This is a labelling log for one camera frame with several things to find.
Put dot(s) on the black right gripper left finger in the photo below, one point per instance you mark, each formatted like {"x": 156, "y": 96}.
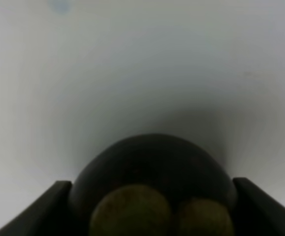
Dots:
{"x": 47, "y": 216}

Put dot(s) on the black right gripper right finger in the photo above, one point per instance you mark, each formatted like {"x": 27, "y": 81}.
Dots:
{"x": 256, "y": 213}

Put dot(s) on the dark mangosteen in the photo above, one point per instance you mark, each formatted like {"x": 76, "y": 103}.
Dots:
{"x": 175, "y": 167}

